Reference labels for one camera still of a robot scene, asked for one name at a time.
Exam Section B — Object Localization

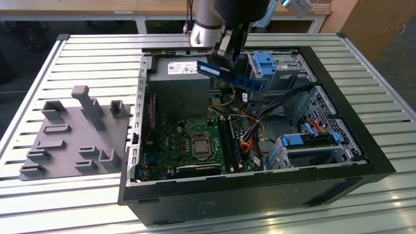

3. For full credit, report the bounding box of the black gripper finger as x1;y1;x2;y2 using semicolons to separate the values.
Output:
227;23;253;74
211;30;235;71

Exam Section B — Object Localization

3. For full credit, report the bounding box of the blue RAM stick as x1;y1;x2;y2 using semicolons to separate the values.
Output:
197;60;265;94

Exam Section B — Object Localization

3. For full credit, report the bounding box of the black RAM slot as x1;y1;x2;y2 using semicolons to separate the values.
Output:
217;116;235;172

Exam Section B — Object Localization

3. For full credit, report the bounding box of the blue drive latch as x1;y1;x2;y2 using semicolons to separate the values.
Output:
255;52;278;78

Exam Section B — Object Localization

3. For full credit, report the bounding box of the grey power supply unit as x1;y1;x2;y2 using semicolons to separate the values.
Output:
149;57;213;119

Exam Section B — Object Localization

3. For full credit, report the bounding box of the grey metal drive cage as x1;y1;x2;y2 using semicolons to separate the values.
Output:
246;50;319;103

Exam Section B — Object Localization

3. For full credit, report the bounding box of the silver CPU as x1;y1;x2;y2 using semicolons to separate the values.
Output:
194;140;210;155

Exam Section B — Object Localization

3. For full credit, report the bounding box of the wooden cabinet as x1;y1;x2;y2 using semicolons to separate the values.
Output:
321;0;416;64

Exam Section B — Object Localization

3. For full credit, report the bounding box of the round grey speaker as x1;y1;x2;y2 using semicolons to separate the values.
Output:
259;138;278;154

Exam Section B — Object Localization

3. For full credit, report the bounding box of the green motherboard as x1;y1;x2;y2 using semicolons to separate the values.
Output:
142;114;258;181

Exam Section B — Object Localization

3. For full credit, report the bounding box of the hard disk in blue carrier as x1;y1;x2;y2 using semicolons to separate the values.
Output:
279;133;342;148

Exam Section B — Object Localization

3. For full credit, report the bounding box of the metal socket cover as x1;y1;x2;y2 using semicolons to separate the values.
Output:
190;133;214;160

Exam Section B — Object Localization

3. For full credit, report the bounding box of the grey metal disk bay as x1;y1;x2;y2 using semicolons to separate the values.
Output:
266;133;365;170

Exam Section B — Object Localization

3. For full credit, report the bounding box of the black graphics card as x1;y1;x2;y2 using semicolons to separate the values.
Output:
175;162;223;178

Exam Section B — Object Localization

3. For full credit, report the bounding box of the black PC case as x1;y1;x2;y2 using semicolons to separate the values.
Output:
117;45;397;226

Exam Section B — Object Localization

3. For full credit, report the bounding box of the grey parts rack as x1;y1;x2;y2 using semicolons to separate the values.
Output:
19;85;131;181

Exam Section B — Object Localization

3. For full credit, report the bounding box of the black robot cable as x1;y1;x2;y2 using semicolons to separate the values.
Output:
183;0;197;35

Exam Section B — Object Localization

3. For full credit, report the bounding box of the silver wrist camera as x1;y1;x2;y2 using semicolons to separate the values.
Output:
282;0;314;18

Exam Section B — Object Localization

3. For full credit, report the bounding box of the yellow wire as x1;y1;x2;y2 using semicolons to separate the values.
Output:
210;84;237;108

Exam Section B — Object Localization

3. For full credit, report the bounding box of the black cable bundle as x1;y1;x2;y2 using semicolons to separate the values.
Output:
242;85;315;143

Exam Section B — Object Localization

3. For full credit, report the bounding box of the orange wire bundle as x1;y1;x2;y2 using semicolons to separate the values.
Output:
239;142;261;155

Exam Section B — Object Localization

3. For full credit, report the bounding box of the blue flat wire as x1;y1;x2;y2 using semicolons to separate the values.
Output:
305;122;319;137

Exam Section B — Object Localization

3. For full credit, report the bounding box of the orange flat wire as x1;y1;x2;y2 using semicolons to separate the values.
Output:
311;120;330;134

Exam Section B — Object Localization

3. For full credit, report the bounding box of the wooden desk white frame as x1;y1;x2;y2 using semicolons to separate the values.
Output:
0;0;334;34

